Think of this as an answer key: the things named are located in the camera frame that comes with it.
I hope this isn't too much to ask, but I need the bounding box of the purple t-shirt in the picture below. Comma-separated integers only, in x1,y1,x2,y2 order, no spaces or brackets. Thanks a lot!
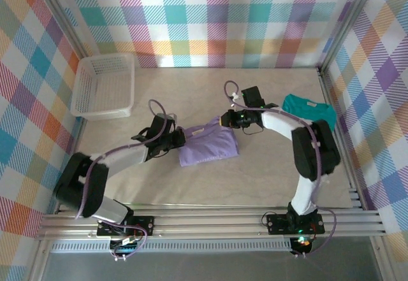
177,117,240,168

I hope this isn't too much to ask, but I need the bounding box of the folded teal t-shirt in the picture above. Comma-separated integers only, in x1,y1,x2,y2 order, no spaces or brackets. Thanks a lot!
282,93,338,133

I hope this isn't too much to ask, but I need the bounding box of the white plastic basket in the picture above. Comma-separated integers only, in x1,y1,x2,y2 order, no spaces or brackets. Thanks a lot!
70,52,136,120

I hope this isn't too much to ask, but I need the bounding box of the green terminal circuit board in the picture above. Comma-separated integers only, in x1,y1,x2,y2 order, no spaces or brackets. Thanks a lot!
110,236,143,256

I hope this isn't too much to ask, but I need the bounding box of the small lit circuit board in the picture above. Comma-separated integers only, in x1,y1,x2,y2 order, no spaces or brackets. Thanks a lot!
291,235,313,254

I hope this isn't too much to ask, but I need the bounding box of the aluminium side rail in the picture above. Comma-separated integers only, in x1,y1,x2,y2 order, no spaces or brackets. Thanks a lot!
317,67,366,211

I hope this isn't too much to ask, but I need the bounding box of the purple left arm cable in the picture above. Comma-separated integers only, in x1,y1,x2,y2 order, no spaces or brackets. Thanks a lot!
75,99,168,261

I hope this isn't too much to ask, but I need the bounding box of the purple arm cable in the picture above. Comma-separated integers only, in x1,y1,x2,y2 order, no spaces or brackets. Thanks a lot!
224,80,338,258
75,99,168,261

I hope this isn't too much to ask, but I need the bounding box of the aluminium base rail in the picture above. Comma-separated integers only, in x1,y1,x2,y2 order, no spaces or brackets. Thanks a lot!
34,201,388,241

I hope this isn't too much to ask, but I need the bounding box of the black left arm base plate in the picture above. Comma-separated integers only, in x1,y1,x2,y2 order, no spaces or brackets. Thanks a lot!
96,216,156,238

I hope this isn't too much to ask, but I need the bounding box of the slotted grey cable duct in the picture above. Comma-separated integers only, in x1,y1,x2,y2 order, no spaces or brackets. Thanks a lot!
50,241,293,254

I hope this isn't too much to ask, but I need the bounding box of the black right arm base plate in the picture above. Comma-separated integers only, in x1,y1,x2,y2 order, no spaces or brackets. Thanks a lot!
266,213,326,234

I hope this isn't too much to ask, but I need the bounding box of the aluminium frame post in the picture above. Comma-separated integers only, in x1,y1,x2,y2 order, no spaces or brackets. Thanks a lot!
317,0,383,71
31,0,89,59

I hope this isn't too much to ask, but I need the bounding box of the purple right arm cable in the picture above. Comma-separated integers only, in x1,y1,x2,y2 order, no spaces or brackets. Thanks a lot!
224,80,338,258

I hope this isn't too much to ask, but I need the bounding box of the aluminium frame bar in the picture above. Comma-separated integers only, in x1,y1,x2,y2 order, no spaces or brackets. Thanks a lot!
30,239,54,281
371,236,395,281

